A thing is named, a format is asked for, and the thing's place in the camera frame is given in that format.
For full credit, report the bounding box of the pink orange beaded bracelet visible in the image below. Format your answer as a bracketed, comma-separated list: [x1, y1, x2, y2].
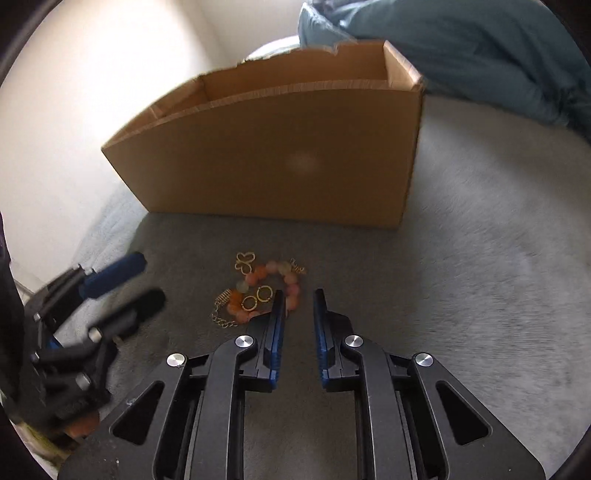
[226, 258, 308, 326]

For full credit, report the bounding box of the gold butterfly ring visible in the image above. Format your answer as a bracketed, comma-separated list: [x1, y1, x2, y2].
[233, 251, 259, 273]

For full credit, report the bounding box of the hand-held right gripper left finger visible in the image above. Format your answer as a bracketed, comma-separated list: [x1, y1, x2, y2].
[58, 290, 287, 480]

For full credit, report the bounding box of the cardboard box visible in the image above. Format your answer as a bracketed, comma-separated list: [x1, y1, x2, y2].
[102, 39, 426, 230]

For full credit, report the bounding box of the blue duvet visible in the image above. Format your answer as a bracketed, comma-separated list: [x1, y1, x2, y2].
[298, 0, 591, 134]

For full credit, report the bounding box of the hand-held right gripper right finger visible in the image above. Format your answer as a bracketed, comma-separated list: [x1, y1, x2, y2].
[313, 288, 546, 480]

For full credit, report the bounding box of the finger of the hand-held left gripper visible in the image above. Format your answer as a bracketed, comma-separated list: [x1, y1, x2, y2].
[39, 251, 148, 319]
[85, 287, 167, 344]

